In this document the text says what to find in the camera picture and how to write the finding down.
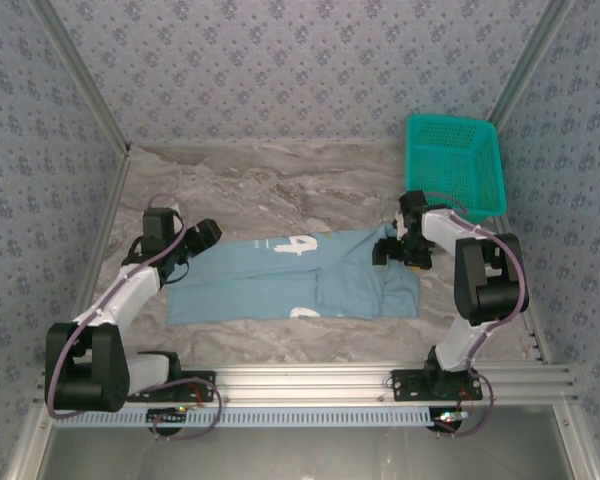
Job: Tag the aluminium lower frame rail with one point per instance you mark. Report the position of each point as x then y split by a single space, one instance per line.
577 445
27 445

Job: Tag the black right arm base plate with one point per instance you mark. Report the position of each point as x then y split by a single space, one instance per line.
405 387

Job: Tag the grey metal plate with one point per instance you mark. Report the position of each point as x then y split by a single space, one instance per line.
300 455

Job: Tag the teal plastic basket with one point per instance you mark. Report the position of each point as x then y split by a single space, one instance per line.
450 165

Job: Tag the aluminium cross rail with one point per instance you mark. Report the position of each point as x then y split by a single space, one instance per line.
300 385

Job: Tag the black controller board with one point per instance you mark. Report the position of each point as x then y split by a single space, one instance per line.
442 425
157 415

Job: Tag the light blue t-shirt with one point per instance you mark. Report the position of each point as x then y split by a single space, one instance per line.
260 295

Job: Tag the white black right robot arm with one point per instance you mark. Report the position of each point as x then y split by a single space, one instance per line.
472 280

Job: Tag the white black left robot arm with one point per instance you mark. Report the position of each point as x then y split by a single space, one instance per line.
87 365

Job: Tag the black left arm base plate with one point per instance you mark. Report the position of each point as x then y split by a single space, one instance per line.
207 375

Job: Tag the aluminium frame post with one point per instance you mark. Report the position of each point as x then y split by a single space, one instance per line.
533 55
72 55

